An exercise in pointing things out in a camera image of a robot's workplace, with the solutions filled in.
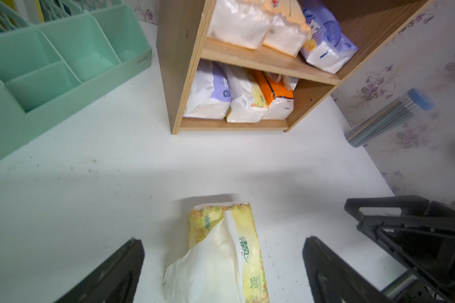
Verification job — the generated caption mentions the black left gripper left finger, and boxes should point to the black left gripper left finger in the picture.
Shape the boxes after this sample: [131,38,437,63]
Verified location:
[57,238,145,303]

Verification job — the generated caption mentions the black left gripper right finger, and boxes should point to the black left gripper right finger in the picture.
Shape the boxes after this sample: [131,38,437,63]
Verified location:
[303,237,391,302]

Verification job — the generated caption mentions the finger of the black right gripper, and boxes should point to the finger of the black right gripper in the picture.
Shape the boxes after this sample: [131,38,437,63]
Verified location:
[357,221,455,302]
[345,195,455,231]

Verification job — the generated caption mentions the yellow green tissue pack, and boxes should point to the yellow green tissue pack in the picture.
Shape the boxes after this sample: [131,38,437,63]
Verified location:
[163,202,270,302]

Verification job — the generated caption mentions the purple bear tissue pack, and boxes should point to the purple bear tissue pack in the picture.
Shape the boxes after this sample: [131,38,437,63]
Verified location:
[299,1,358,74]

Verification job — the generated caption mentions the pale orange tissue pack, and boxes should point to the pale orange tissue pack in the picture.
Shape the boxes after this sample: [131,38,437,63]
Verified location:
[207,0,274,50]
[262,0,311,57]

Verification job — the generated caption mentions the bright orange tissue pack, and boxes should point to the bright orange tissue pack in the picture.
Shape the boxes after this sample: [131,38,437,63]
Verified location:
[251,70,294,120]

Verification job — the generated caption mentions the white yellow tissue pack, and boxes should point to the white yellow tissue pack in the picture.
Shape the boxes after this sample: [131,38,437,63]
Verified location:
[222,63,269,123]

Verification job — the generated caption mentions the white purple tissue pack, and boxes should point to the white purple tissue pack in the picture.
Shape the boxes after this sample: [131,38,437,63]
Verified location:
[183,59,232,120]

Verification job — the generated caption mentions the wooden three-tier shelf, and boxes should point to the wooden three-tier shelf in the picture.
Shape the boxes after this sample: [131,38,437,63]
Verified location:
[156,1,428,134]

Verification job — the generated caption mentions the blue capped striped cylinder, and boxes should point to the blue capped striped cylinder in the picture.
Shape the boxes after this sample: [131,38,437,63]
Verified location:
[345,88,434,148]

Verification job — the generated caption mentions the mint green desk organizer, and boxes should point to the mint green desk organizer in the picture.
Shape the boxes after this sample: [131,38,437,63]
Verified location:
[0,1,152,160]

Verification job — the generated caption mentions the yellow cover book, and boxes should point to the yellow cover book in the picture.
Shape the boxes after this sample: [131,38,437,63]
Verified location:
[34,0,45,24]

